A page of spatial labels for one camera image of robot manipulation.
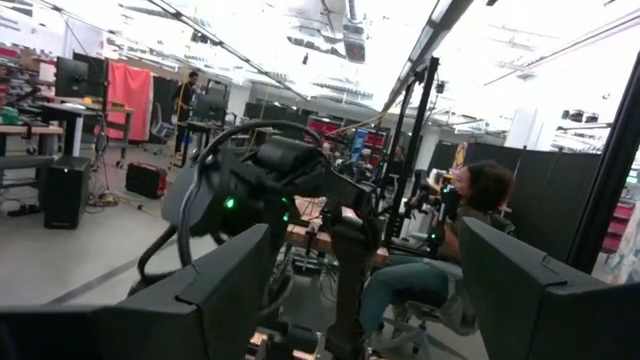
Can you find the red storage bins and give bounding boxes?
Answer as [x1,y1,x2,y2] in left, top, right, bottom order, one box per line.
[599,199,636,254]
[0,44,24,101]

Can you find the LED light bar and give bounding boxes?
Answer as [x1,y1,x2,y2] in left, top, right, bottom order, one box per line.
[382,0,476,114]

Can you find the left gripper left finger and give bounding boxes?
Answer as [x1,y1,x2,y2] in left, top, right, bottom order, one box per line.
[0,223,272,360]

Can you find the grey office chair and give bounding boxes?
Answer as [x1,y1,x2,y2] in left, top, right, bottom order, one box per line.
[379,294,476,360]

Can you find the person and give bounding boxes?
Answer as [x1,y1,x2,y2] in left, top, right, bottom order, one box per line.
[358,159,516,351]
[172,71,201,156]

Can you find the black box cabinet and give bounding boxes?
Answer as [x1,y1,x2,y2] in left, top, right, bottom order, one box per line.
[43,155,92,230]

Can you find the black computer monitor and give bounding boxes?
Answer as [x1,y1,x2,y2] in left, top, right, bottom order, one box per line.
[54,52,107,100]
[194,92,229,124]

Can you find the red cloth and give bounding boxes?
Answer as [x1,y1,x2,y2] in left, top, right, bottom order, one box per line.
[105,62,154,144]

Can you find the black partition panel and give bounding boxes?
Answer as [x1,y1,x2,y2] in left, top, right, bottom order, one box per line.
[429,141,604,261]

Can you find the wooden work table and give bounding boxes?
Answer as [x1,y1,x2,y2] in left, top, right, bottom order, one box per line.
[287,197,391,266]

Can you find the wooden workbench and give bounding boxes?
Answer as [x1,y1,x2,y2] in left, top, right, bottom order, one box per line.
[0,124,65,201]

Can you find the grey ceiling unit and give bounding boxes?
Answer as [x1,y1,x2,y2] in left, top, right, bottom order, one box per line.
[285,0,367,65]

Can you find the red black case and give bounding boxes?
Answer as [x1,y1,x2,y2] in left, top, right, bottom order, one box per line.
[124,161,169,200]

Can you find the white-legged desk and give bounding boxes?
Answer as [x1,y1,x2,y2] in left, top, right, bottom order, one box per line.
[39,102,136,161]

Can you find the white patterned cloth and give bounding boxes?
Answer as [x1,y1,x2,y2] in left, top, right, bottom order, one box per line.
[607,204,640,286]

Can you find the red blue storage rack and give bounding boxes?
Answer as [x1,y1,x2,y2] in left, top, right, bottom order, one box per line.
[305,115,391,166]

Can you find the black upright frame post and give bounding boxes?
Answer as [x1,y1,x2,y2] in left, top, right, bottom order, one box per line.
[567,52,640,274]
[382,55,441,246]

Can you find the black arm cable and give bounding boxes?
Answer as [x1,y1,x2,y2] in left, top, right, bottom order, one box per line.
[127,119,325,297]

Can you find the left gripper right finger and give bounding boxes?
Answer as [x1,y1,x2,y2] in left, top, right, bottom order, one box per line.
[459,216,640,360]

